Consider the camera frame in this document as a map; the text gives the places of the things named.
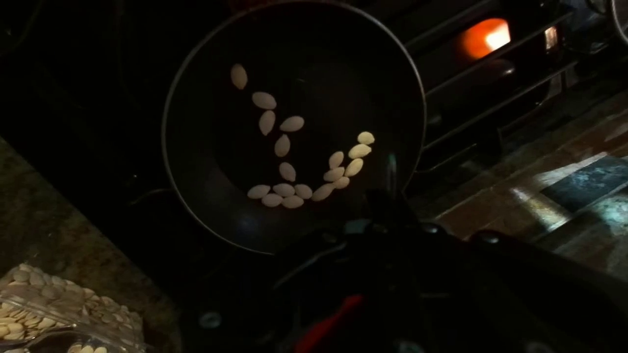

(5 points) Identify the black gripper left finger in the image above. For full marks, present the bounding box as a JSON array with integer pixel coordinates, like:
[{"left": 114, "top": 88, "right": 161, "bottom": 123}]
[{"left": 273, "top": 223, "right": 369, "bottom": 290}]

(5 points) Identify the black gas stove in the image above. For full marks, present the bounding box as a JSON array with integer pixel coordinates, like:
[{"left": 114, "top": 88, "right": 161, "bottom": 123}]
[{"left": 355, "top": 0, "right": 628, "bottom": 192}]

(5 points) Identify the clear bag of pasta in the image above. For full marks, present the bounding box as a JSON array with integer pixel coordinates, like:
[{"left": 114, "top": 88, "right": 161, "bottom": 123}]
[{"left": 0, "top": 263, "right": 147, "bottom": 353}]

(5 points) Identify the black frying pan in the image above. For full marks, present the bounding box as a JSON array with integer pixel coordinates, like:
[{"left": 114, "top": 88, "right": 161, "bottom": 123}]
[{"left": 163, "top": 0, "right": 426, "bottom": 255}]

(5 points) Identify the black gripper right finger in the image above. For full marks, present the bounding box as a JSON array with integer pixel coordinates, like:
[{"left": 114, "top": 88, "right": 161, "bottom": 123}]
[{"left": 383, "top": 153, "right": 400, "bottom": 200}]

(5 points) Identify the orange measuring scoop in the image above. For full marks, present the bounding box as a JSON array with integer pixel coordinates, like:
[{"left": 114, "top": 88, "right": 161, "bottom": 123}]
[{"left": 294, "top": 294, "right": 363, "bottom": 353}]

